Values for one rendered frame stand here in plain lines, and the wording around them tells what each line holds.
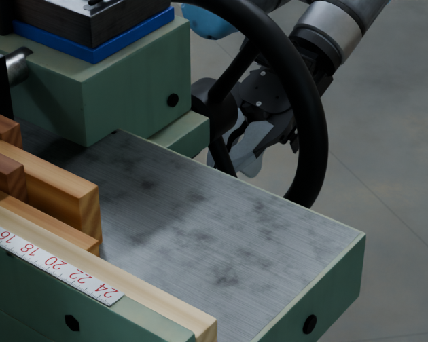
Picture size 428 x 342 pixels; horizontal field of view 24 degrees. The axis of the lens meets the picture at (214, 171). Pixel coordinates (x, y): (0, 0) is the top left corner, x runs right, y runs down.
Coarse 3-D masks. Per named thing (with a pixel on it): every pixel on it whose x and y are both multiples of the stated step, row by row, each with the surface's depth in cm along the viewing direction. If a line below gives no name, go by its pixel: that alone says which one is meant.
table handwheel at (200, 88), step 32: (192, 0) 92; (224, 0) 90; (256, 32) 89; (288, 64) 88; (192, 96) 97; (224, 96) 96; (288, 96) 90; (224, 128) 98; (320, 128) 90; (224, 160) 100; (320, 160) 92; (288, 192) 96
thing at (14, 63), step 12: (24, 48) 78; (0, 60) 70; (12, 60) 77; (24, 60) 78; (0, 72) 71; (12, 72) 77; (24, 72) 78; (0, 84) 71; (12, 84) 77; (0, 96) 72; (0, 108) 72
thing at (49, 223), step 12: (0, 192) 66; (0, 204) 65; (12, 204) 65; (24, 204) 65; (24, 216) 64; (36, 216) 64; (48, 216) 64; (48, 228) 63; (60, 228) 63; (72, 228) 63; (72, 240) 62; (84, 240) 62; (96, 240) 62; (96, 252) 62
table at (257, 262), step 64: (192, 128) 86; (128, 192) 73; (192, 192) 73; (256, 192) 73; (128, 256) 67; (192, 256) 67; (256, 256) 67; (320, 256) 67; (0, 320) 63; (256, 320) 62; (320, 320) 68
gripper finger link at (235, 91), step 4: (236, 84) 116; (232, 88) 116; (236, 88) 116; (232, 92) 116; (236, 92) 115; (236, 96) 115; (236, 100) 115; (240, 100) 115; (240, 104) 114; (240, 108) 115
